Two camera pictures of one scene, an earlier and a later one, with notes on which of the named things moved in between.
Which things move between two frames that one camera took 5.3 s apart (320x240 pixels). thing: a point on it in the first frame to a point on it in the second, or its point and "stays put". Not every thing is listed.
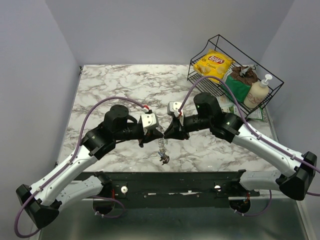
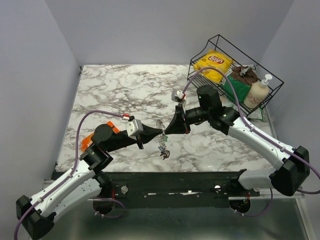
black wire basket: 227,74 stays put
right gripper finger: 177,134 to 177,125
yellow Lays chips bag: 215,64 stays put
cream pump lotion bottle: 258,91 stays put
